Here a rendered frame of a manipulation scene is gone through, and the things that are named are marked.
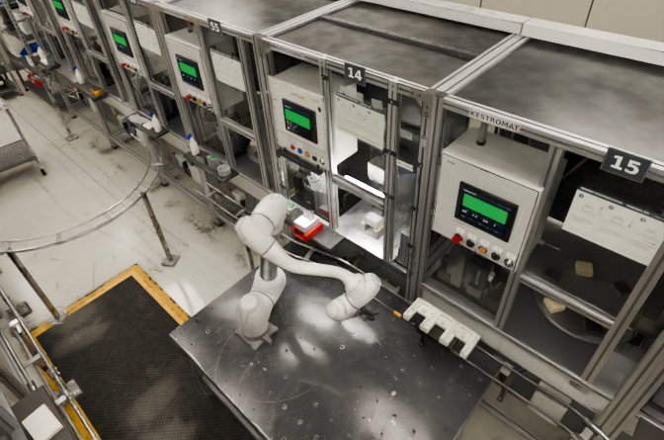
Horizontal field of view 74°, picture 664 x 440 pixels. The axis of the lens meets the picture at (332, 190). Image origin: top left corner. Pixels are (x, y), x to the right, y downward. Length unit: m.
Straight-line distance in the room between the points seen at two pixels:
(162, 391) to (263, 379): 1.09
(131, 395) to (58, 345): 0.78
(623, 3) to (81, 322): 5.48
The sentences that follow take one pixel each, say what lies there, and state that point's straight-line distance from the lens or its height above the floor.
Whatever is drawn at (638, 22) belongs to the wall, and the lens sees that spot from 5.30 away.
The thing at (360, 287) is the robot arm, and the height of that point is 1.23.
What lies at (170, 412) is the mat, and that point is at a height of 0.01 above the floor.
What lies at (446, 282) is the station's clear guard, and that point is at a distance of 2.44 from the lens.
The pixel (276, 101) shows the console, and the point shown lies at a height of 1.69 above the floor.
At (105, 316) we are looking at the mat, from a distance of 3.99.
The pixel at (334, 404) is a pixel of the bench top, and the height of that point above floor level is 0.68.
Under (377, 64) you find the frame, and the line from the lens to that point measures 2.14.
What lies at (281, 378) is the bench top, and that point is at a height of 0.68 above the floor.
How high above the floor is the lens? 2.87
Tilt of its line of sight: 39 degrees down
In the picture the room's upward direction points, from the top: 4 degrees counter-clockwise
